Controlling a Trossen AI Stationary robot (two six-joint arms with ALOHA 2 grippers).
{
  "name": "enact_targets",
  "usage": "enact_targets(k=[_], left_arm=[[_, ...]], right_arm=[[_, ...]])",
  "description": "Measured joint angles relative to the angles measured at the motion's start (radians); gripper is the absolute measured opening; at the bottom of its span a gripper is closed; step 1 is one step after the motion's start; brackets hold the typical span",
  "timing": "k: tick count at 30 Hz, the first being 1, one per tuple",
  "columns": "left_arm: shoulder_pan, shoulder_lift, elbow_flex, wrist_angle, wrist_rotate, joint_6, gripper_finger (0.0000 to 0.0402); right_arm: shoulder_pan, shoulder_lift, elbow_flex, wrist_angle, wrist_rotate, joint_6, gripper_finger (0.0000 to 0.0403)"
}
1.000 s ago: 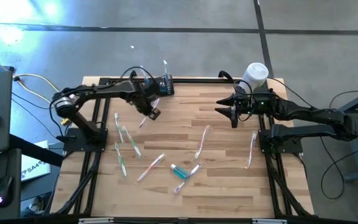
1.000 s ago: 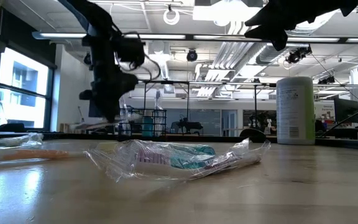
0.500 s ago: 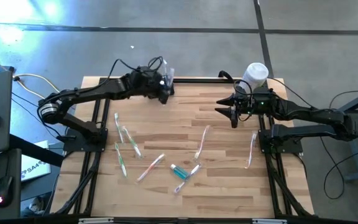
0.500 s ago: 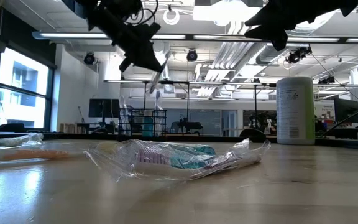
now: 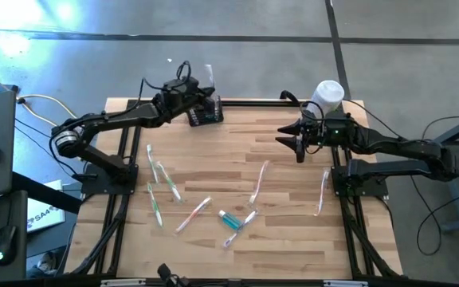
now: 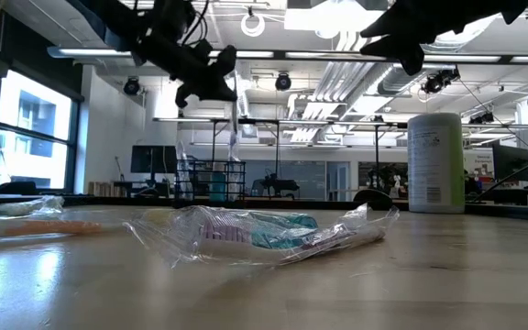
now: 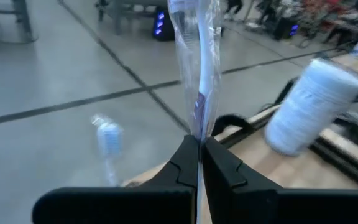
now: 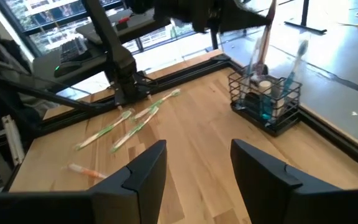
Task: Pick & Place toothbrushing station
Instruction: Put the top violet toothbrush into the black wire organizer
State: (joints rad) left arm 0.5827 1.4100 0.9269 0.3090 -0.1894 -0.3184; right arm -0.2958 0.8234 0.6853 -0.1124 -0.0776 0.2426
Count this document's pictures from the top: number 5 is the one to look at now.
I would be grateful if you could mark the black computer mouse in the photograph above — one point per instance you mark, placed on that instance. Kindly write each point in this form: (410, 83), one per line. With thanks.
(4, 243)

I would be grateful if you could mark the white printed box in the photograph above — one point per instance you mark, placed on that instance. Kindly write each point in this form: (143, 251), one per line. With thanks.
(44, 219)

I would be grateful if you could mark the orange wrapped toothbrush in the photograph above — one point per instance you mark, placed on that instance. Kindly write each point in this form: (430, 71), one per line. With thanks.
(193, 214)

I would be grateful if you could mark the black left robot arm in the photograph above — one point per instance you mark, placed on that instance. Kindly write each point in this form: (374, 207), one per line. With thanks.
(122, 119)

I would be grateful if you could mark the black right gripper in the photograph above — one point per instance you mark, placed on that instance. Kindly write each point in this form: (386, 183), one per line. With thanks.
(329, 133)

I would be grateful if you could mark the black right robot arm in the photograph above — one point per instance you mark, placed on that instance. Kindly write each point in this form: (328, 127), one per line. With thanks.
(397, 145)

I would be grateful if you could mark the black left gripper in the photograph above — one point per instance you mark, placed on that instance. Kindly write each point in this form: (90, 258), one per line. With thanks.
(177, 104)

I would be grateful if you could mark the pink toothbrush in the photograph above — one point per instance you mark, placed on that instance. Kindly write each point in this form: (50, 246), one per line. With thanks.
(321, 195)
(259, 182)
(209, 75)

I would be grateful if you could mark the clear plastic bag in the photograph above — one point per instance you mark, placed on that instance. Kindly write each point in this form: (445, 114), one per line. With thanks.
(230, 239)

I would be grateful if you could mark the black diagonal bar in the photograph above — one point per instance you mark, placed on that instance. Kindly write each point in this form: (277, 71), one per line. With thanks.
(54, 196)

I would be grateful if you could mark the white wipes canister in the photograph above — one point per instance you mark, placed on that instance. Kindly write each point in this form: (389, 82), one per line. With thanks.
(329, 95)

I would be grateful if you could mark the teal mouthwash bottle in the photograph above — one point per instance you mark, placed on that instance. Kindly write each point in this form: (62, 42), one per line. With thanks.
(231, 221)

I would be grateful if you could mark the dark grey side desk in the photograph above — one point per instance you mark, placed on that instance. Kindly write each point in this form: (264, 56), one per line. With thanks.
(14, 207)

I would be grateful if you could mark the blue-grey metal table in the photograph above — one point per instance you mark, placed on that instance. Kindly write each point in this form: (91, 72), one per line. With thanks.
(450, 133)

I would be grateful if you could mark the green toothbrush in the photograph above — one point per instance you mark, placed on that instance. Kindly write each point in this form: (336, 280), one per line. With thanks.
(154, 204)
(152, 163)
(168, 181)

